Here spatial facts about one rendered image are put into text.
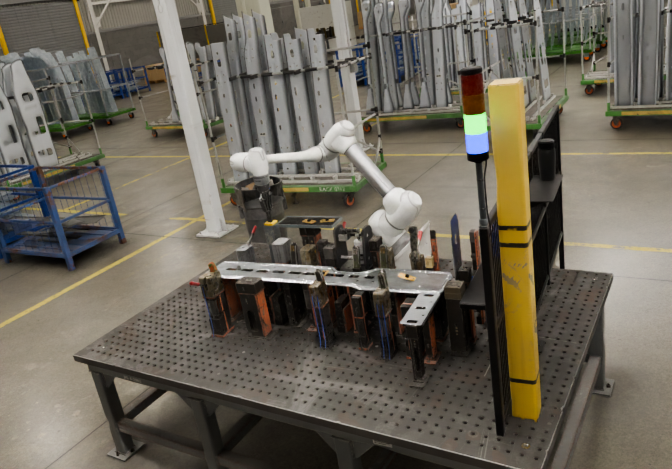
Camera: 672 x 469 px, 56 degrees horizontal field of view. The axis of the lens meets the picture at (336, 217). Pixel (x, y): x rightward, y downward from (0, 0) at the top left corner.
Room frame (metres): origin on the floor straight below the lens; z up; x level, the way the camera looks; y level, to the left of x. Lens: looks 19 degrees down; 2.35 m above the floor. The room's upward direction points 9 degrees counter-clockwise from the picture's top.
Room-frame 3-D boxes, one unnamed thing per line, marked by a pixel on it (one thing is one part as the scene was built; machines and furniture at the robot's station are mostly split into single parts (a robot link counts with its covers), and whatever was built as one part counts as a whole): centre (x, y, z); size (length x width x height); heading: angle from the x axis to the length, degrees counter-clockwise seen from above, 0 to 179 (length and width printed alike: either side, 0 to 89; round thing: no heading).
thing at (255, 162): (3.54, 0.40, 1.53); 0.13 x 0.11 x 0.16; 45
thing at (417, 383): (2.37, -0.25, 0.84); 0.11 x 0.06 x 0.29; 152
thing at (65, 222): (7.03, 3.21, 0.47); 1.20 x 0.80 x 0.95; 58
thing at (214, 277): (3.11, 0.72, 0.88); 0.15 x 0.11 x 0.36; 152
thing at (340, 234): (3.13, -0.07, 0.94); 0.18 x 0.13 x 0.49; 62
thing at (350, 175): (7.74, 0.33, 0.88); 1.93 x 1.01 x 1.76; 62
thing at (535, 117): (9.38, -3.06, 0.88); 1.91 x 1.00 x 1.76; 147
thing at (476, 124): (1.95, -0.49, 1.90); 0.07 x 0.07 x 0.06
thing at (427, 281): (3.00, 0.14, 1.00); 1.38 x 0.22 x 0.02; 62
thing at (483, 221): (1.95, -0.49, 1.79); 0.07 x 0.07 x 0.57
